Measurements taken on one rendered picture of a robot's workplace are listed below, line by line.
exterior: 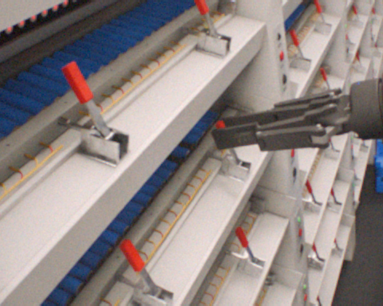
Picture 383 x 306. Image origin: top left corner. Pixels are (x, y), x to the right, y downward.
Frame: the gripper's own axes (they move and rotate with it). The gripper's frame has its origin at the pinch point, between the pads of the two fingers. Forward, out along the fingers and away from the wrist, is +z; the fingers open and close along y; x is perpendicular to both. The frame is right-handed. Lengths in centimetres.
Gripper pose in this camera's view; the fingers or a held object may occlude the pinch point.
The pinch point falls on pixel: (240, 130)
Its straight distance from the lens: 70.2
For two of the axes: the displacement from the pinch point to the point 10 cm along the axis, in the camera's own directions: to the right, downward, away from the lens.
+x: -3.6, -8.6, -3.7
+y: 4.0, -5.0, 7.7
